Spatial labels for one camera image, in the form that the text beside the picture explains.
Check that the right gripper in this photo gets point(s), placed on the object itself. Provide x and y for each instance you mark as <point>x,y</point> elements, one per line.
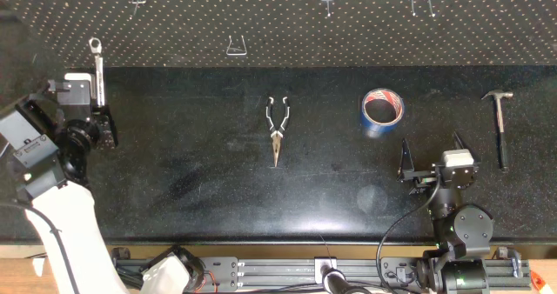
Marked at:
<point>420,178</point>

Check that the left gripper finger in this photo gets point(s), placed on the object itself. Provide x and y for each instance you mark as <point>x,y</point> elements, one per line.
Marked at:
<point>107,133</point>

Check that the wrench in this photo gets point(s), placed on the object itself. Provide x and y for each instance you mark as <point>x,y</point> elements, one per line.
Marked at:
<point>99,76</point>

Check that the black and white pliers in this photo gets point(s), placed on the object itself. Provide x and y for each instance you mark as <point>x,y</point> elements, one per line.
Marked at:
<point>277,144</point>

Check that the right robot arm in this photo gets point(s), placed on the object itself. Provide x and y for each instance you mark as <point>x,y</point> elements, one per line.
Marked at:
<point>465,233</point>

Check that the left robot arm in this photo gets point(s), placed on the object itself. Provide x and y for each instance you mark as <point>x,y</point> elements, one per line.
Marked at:
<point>69,224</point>

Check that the black pegboard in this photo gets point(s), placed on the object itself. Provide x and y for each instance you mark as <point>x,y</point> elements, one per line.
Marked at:
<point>348,28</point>

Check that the roll of blue tape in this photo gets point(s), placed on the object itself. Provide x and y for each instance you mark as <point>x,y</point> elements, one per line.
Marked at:
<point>370,124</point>

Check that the hammer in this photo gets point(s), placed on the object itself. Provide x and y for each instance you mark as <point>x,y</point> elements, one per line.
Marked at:
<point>500,120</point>

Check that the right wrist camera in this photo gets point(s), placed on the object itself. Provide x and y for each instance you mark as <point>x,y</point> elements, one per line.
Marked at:
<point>457,157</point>

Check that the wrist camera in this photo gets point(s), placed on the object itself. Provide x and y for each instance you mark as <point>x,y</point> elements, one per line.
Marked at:
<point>457,157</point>
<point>77,91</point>

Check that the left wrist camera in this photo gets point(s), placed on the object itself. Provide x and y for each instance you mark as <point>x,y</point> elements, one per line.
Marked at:
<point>77,91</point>

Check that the mounting rail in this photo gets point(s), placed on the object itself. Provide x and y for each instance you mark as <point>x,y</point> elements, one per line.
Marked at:
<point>278,272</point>

